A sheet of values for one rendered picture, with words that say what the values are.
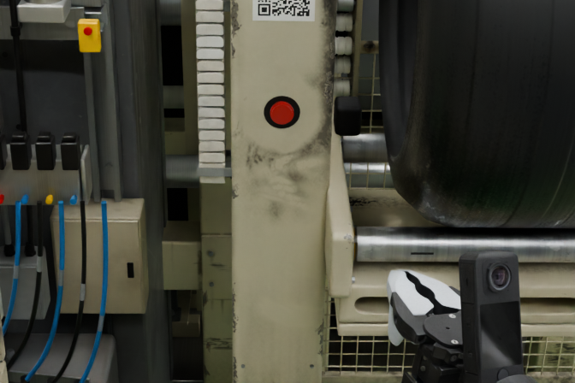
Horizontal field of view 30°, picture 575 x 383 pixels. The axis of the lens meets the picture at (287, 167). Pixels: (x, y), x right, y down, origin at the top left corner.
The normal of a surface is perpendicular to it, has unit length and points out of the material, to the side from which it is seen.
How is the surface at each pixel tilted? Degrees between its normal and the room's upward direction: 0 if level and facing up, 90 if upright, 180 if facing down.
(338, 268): 90
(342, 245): 90
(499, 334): 63
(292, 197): 90
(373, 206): 0
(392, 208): 0
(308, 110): 90
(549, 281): 0
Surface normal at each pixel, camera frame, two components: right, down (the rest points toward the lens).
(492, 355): 0.44, -0.04
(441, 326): 0.14, -0.90
